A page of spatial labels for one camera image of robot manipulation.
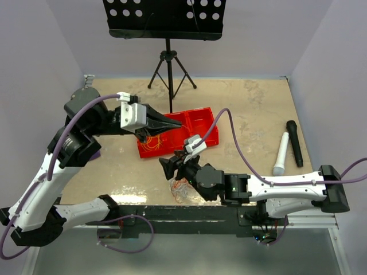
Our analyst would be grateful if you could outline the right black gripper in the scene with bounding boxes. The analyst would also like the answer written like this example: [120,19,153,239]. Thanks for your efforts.
[159,150,200,191]

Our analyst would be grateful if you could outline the yellow thin cable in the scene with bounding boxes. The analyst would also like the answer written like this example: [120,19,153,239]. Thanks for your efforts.
[140,134,169,154]

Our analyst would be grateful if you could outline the red three-compartment bin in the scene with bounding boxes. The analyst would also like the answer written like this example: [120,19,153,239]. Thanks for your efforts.
[137,107,214,159]

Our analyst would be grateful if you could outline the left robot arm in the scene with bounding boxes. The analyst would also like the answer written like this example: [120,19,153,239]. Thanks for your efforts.
[1,88,182,247]

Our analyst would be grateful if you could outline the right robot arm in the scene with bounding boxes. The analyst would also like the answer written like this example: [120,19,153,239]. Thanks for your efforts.
[159,151,350,225]

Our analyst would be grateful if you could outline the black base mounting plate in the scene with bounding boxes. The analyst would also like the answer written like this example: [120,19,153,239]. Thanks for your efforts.
[96,204,289,239]

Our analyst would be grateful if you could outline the purple metronome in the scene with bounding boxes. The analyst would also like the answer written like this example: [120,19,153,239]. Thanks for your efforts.
[89,150,101,161]

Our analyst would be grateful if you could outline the white microphone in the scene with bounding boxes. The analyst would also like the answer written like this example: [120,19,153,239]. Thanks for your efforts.
[272,132,289,176]

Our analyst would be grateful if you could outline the black music stand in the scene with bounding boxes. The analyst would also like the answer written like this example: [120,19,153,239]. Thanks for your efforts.
[103,0,227,101]

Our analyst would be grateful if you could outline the black microphone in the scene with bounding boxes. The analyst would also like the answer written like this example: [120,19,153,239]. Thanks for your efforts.
[286,120,303,168]

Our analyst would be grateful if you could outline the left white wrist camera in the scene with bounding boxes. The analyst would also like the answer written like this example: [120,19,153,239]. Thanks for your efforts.
[118,92,147,133]

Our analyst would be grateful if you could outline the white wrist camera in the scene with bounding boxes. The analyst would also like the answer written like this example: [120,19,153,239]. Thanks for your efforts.
[118,92,147,133]
[183,135,207,164]

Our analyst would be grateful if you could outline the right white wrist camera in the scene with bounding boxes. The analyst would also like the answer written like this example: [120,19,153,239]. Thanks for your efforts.
[183,135,207,164]

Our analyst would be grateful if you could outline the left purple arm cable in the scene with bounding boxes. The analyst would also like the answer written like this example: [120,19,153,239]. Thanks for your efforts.
[0,96,156,260]

